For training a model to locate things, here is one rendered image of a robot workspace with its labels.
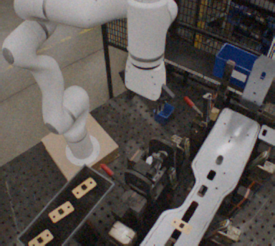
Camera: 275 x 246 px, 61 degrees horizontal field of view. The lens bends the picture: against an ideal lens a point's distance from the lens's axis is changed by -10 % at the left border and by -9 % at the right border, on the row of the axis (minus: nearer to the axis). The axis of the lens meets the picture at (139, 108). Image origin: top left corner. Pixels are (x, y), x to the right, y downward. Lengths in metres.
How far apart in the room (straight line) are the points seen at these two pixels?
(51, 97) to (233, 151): 0.82
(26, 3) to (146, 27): 0.35
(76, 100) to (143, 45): 0.59
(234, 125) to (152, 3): 0.93
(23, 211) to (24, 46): 0.93
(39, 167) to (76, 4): 1.12
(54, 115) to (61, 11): 0.50
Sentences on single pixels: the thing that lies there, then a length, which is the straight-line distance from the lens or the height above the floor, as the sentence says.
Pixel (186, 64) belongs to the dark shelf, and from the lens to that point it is 1.53.
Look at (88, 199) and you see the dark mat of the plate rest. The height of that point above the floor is 1.16.
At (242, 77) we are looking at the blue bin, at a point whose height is 1.10.
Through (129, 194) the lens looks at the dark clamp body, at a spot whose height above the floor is 1.07.
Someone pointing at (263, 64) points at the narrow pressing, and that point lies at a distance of 1.25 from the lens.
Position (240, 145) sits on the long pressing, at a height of 1.00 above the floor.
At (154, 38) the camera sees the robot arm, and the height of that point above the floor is 1.69.
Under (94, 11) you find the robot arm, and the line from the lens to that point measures 0.61.
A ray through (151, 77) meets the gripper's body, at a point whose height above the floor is 1.58.
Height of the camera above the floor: 1.99
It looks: 49 degrees down
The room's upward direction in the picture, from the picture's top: straight up
